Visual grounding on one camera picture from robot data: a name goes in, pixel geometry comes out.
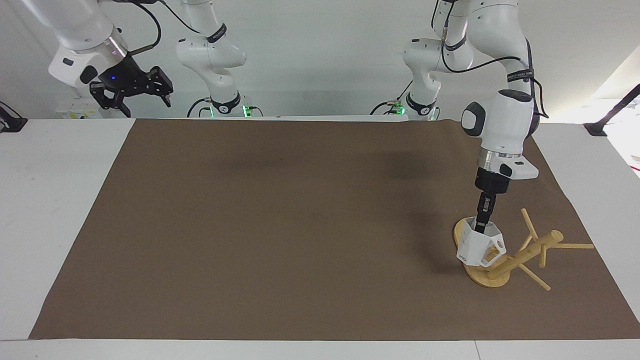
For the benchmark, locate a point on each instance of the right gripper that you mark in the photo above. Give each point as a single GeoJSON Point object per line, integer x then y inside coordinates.
{"type": "Point", "coordinates": [122, 76]}

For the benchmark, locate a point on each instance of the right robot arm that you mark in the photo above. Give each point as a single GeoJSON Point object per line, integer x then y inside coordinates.
{"type": "Point", "coordinates": [205, 52]}

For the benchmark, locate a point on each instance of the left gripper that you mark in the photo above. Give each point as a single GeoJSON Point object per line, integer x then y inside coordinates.
{"type": "Point", "coordinates": [492, 182]}

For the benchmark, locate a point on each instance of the black stand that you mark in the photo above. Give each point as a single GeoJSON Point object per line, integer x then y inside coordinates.
{"type": "Point", "coordinates": [11, 122]}
{"type": "Point", "coordinates": [607, 119]}

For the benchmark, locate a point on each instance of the white faceted cup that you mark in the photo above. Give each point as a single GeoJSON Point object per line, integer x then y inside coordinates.
{"type": "Point", "coordinates": [470, 245]}

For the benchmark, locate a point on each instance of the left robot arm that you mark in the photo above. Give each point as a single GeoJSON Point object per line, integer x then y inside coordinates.
{"type": "Point", "coordinates": [500, 117]}

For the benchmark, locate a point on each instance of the wooden cup rack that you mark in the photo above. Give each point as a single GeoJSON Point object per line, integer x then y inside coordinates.
{"type": "Point", "coordinates": [525, 254]}

